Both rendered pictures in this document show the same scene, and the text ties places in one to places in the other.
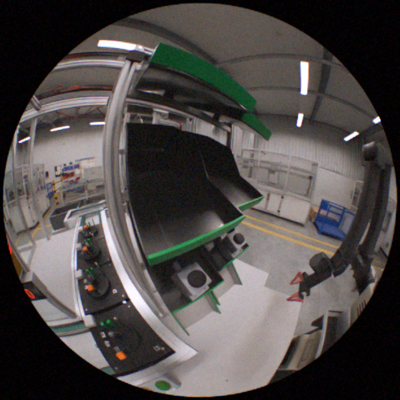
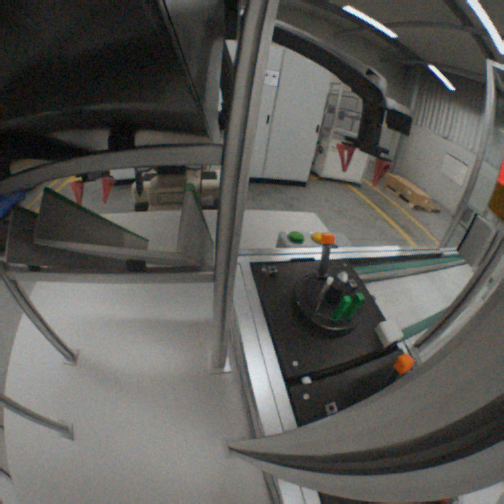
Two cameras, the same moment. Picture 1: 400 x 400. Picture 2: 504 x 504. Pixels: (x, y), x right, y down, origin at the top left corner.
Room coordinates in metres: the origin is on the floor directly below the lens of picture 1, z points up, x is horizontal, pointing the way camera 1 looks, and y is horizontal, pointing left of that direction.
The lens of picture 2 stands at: (0.25, 0.23, 1.27)
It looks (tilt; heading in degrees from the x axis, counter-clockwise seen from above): 38 degrees down; 212
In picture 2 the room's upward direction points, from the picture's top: 10 degrees clockwise
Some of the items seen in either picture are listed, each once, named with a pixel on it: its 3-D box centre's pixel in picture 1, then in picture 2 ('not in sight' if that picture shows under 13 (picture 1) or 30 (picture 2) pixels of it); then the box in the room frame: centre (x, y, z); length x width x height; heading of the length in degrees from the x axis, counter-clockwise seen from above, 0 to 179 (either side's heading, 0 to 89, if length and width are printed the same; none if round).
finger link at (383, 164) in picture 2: not in sight; (374, 166); (-0.30, 0.18, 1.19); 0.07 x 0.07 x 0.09; 70
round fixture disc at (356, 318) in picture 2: (119, 336); (329, 300); (-0.05, 0.22, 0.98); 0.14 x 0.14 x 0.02
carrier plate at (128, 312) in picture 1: (122, 337); (325, 307); (-0.05, 0.22, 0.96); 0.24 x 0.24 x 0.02; 50
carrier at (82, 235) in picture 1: (88, 228); not in sight; (0.43, 0.79, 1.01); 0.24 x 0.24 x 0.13; 50
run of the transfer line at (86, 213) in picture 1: (149, 198); not in sight; (1.40, 0.71, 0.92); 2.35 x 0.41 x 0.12; 140
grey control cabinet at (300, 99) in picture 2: not in sight; (292, 117); (-3.00, -1.52, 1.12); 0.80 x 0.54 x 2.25; 140
